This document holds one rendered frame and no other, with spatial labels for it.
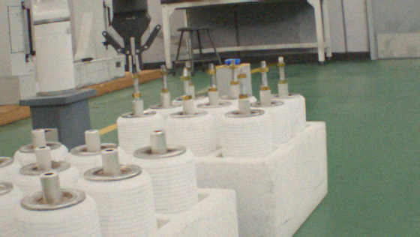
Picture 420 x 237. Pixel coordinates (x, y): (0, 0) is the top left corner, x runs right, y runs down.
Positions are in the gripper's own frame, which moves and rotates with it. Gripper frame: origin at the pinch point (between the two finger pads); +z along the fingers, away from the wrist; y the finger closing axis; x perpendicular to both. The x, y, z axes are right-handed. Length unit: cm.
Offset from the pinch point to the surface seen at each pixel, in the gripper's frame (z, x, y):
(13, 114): 33, -201, 98
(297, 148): 18.9, 8.3, -31.0
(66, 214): 11, 64, 2
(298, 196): 28.7, 9.1, -30.6
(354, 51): 31, -463, -184
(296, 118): 15.5, -5.4, -33.6
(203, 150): 17.2, 9.9, -12.6
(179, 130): 13.0, 10.1, -8.4
